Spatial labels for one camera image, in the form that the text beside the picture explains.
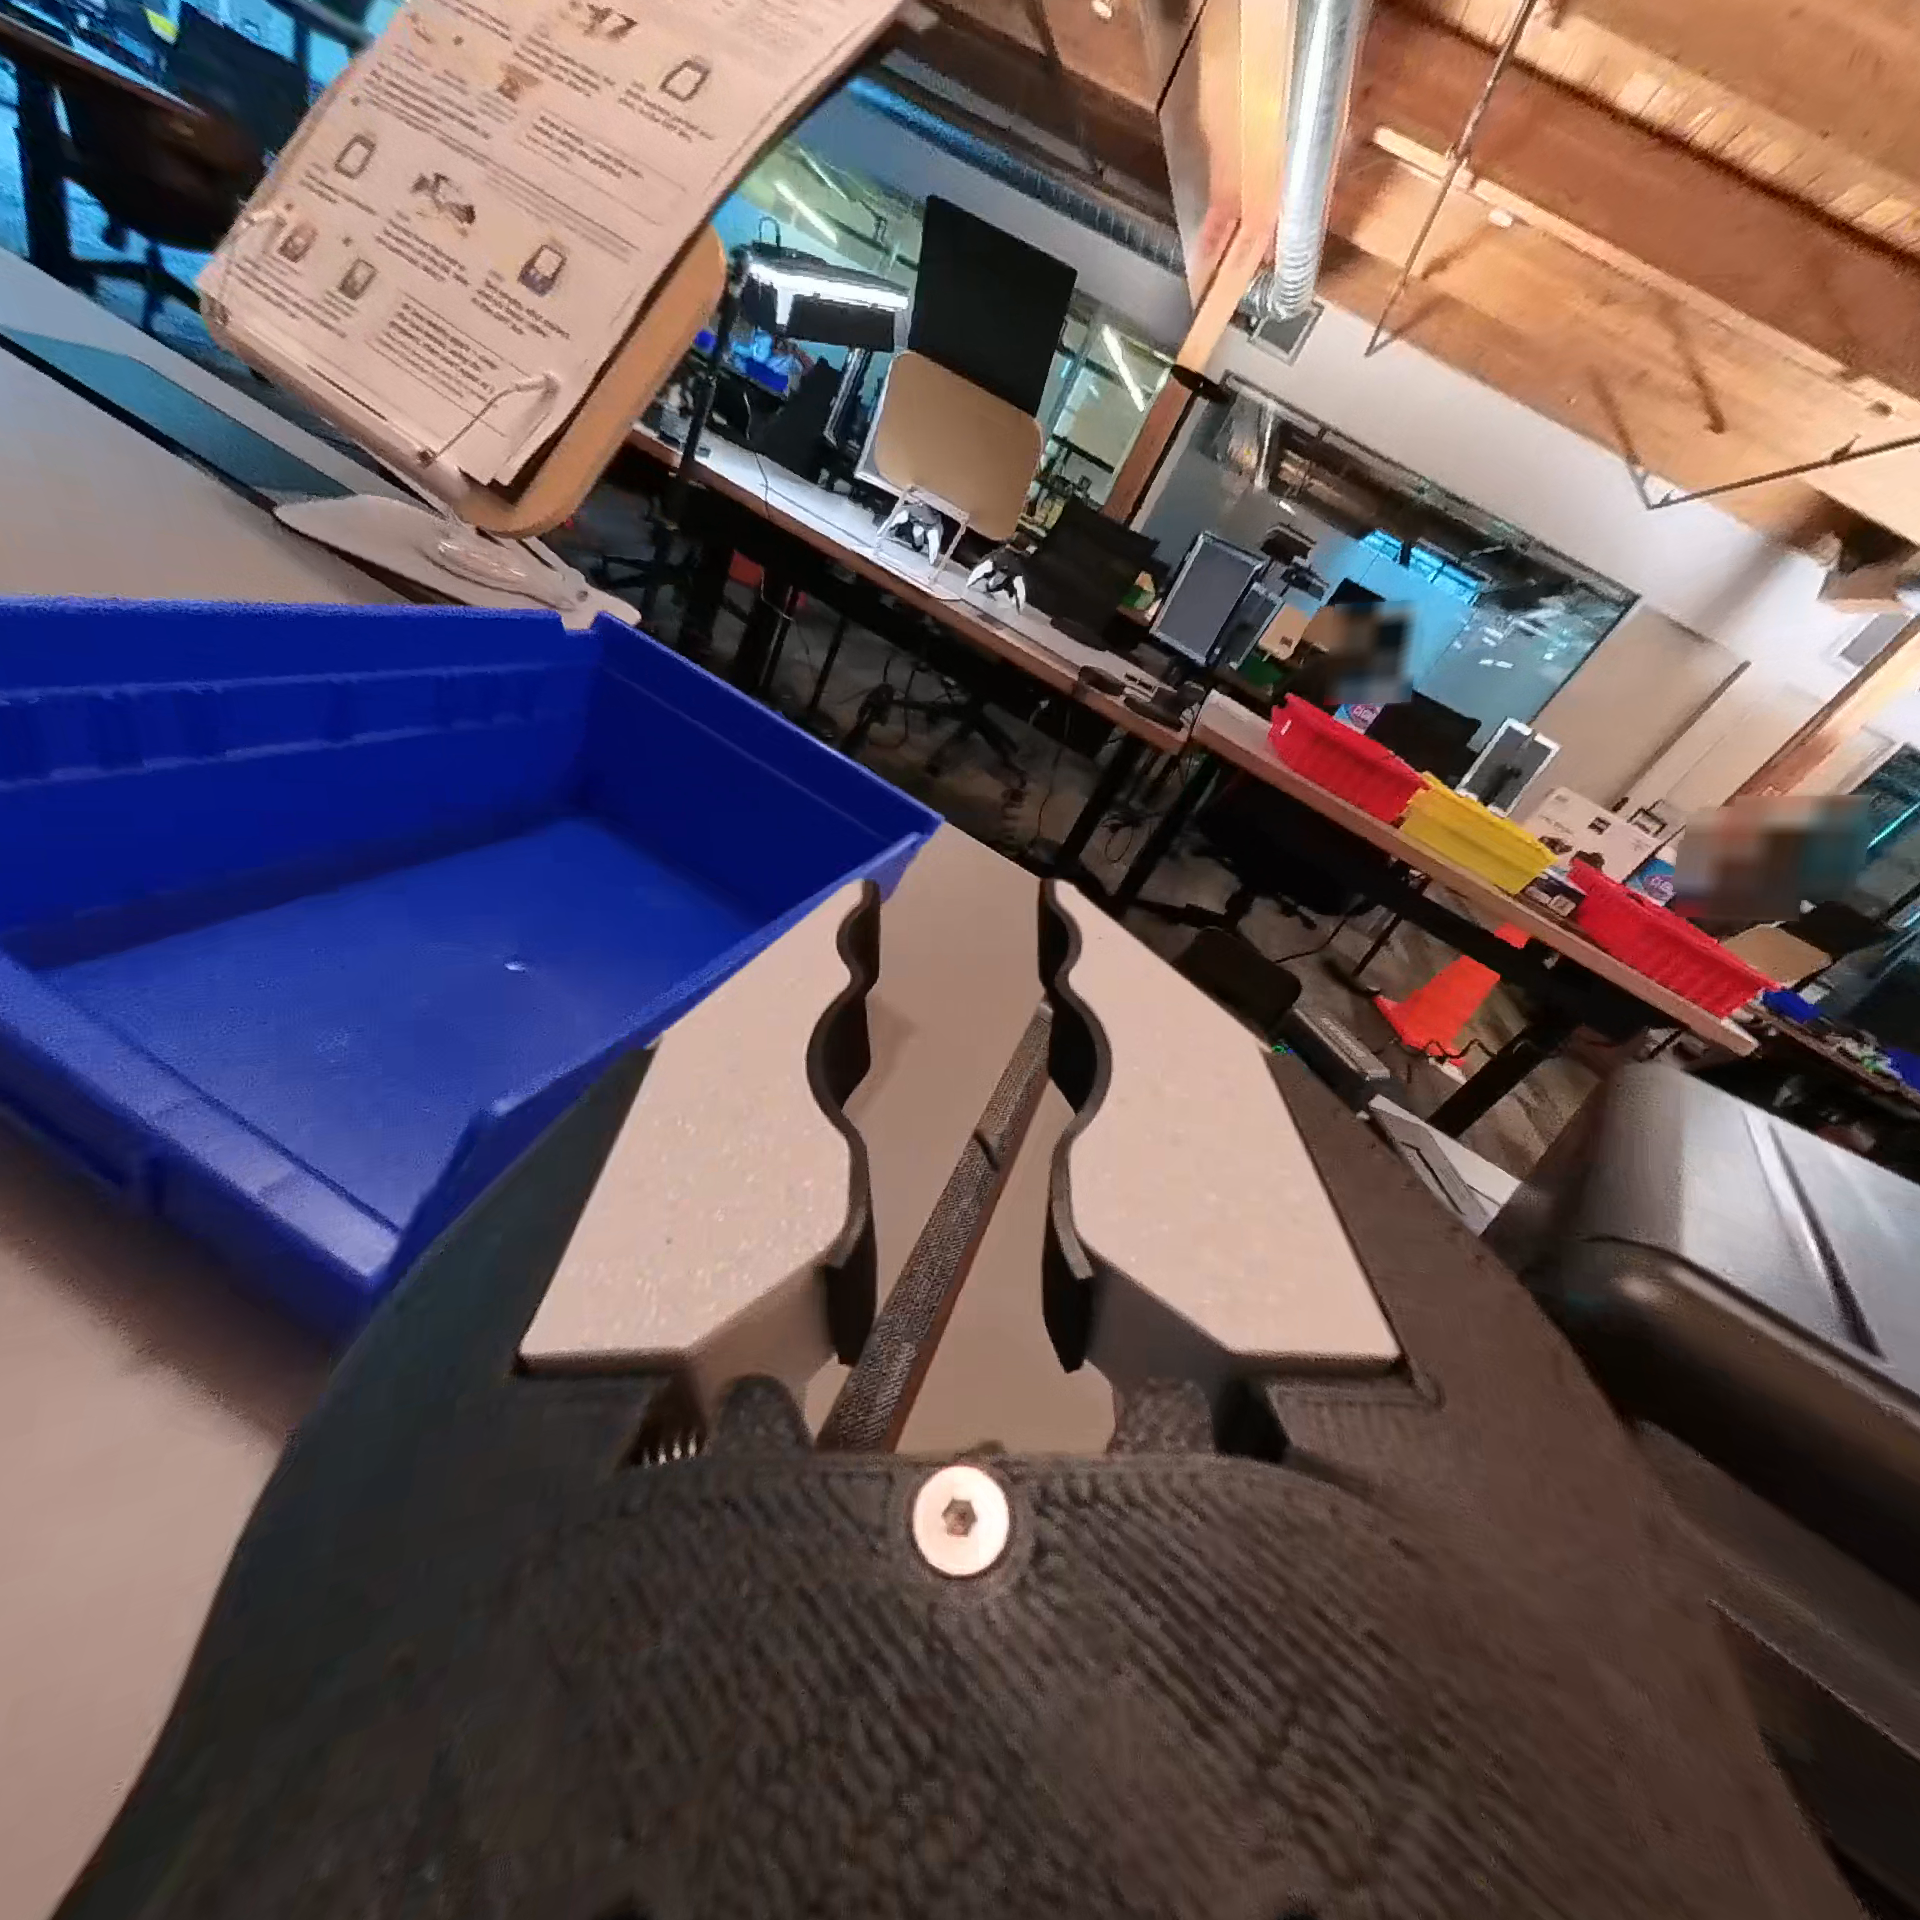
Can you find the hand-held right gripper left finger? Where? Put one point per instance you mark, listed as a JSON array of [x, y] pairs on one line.
[[692, 1215]]

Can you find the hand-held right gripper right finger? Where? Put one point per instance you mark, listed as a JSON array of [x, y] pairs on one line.
[[1230, 1215]]

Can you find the blue plastic bin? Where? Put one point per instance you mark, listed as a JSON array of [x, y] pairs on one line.
[[375, 974]]

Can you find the black battery charger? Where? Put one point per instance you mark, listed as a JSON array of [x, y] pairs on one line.
[[1237, 974]]

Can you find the red object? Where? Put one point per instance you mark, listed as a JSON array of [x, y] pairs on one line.
[[1442, 1004]]

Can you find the long background table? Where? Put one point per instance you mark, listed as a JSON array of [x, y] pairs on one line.
[[902, 580], [1349, 810]]

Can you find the yellow box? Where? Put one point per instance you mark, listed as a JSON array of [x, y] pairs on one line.
[[1478, 834]]

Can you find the red plastic bin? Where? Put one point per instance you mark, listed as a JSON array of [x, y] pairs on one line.
[[1674, 938], [1342, 758]]

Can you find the black plastic case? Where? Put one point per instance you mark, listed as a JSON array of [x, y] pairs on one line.
[[1725, 1202]]

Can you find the grey monitor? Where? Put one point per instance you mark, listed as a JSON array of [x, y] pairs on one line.
[[1209, 599]]

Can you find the black monitor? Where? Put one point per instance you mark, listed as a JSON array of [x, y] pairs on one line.
[[1089, 570]]

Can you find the white toy robot hand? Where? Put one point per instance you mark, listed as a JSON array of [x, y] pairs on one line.
[[916, 533], [1002, 580]]

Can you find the wooden display board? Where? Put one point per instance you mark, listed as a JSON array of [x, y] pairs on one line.
[[645, 389]]

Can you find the brown and black board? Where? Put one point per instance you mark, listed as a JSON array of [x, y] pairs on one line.
[[974, 377]]

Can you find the printed instruction sheet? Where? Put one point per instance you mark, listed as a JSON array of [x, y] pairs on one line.
[[525, 182]]

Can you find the silver ventilation duct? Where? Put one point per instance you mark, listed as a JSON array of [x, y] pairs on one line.
[[1321, 119]]

